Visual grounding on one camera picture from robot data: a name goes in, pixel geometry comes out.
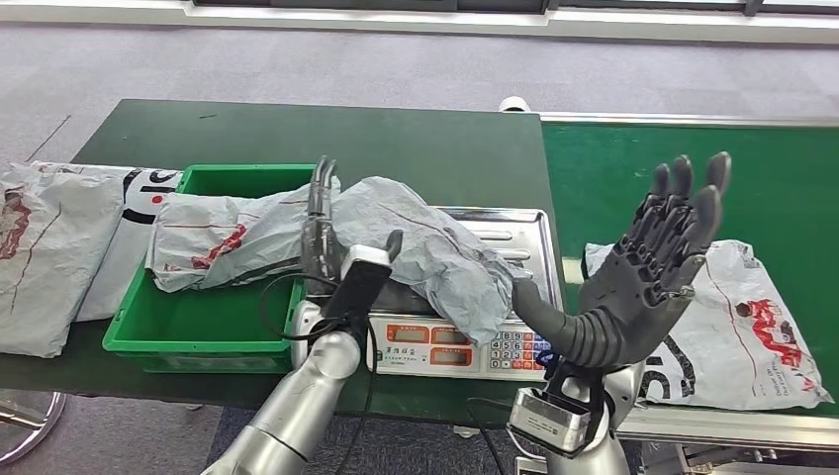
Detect chrome chair base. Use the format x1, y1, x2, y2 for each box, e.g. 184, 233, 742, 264
0, 392, 67, 468

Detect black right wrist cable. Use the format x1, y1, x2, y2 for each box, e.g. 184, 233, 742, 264
466, 396, 519, 475

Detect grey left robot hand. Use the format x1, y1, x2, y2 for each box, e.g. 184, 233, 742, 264
300, 155, 405, 298

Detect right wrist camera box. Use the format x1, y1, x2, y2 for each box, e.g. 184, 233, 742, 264
508, 386, 595, 457

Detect small grey parcel red print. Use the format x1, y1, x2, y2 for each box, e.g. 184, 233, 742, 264
144, 176, 342, 294

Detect grey parcel red line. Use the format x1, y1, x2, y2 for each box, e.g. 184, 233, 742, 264
330, 175, 525, 347

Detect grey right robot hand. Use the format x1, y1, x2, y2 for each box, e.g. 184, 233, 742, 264
512, 151, 732, 360

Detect white scale with steel tray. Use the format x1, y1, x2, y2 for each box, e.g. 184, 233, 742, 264
366, 206, 565, 383

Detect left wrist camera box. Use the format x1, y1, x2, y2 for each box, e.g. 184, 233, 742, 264
324, 243, 395, 323

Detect white parcel black letters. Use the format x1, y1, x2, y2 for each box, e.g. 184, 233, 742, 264
29, 160, 183, 324

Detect grey parcel dark red print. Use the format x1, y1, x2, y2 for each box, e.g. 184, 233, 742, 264
0, 163, 126, 360

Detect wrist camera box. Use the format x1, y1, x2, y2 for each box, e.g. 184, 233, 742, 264
508, 386, 595, 457
324, 243, 395, 323

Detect large grey parcel black letters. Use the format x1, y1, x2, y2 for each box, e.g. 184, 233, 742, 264
583, 238, 835, 413

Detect green plastic crate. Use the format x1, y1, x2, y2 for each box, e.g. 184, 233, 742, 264
102, 163, 320, 375

